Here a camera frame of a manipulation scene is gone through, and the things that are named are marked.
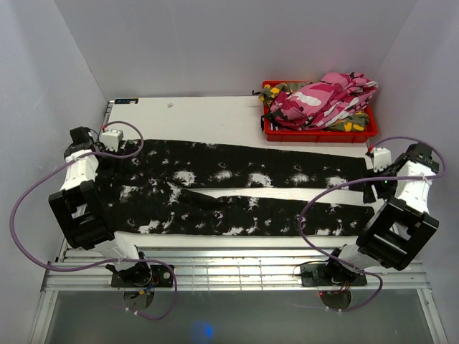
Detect black white splatter trousers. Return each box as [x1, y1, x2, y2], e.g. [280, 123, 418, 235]
[96, 140, 374, 237]

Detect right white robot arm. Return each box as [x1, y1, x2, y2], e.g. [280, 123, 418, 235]
[323, 143, 440, 285]

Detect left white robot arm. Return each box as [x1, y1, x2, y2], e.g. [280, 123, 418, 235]
[48, 127, 153, 287]

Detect pink camouflage trousers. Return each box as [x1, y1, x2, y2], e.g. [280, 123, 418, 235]
[265, 72, 379, 131]

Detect small blue label sticker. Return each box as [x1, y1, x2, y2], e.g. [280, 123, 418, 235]
[114, 98, 138, 105]

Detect red plastic bin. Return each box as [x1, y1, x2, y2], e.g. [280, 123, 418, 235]
[260, 80, 379, 143]

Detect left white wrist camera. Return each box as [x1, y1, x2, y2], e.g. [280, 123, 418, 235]
[99, 129, 123, 153]

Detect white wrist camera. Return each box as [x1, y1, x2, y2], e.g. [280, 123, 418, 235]
[99, 129, 123, 153]
[367, 147, 392, 173]

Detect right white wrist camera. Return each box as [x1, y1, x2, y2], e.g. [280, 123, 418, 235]
[367, 147, 392, 173]

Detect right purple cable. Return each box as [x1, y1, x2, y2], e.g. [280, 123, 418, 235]
[288, 135, 445, 313]

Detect aluminium rail frame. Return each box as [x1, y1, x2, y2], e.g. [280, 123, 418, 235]
[31, 96, 448, 343]

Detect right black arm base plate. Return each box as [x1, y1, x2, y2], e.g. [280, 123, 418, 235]
[298, 261, 367, 287]

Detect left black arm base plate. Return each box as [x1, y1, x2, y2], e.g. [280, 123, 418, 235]
[110, 264, 174, 289]

